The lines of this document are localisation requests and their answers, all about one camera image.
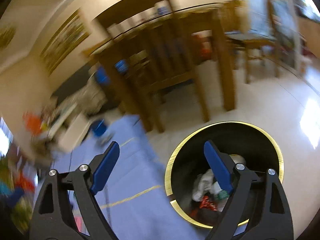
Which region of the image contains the red snack wrapper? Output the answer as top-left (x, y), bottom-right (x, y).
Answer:
top-left (190, 195), bottom-right (217, 217)

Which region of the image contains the black round trash bin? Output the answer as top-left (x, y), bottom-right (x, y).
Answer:
top-left (164, 121), bottom-right (284, 229)

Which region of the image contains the white green paper cup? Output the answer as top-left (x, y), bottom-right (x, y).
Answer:
top-left (229, 154), bottom-right (246, 165)

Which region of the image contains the light blue cloth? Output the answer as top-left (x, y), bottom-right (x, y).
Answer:
top-left (192, 169), bottom-right (221, 202)

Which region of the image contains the blue tablecloth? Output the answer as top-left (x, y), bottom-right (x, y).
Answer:
top-left (49, 114), bottom-right (208, 240)

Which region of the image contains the white coffee table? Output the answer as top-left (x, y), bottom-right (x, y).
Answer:
top-left (32, 102), bottom-right (91, 153)

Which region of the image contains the orange plastic bag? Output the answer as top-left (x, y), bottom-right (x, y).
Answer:
top-left (23, 112), bottom-right (42, 135)

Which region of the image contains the blue lid glass jar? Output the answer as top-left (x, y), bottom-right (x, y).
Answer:
top-left (90, 119), bottom-right (112, 146)

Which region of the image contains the dark sofa with lace cover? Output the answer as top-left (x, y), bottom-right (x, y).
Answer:
top-left (51, 64), bottom-right (120, 116)

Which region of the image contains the blue plastic bag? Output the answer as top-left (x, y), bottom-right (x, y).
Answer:
top-left (94, 67), bottom-right (110, 85)

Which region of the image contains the framed landscape painting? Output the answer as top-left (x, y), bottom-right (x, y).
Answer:
top-left (40, 9), bottom-right (91, 74)

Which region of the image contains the near wooden dining chair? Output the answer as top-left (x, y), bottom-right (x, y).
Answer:
top-left (118, 19), bottom-right (210, 132)

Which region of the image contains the far wooden chair with cushion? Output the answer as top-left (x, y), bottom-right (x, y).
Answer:
top-left (227, 0), bottom-right (298, 84)

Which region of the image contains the wooden dining table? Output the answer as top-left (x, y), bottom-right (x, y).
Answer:
top-left (84, 7), bottom-right (236, 132)

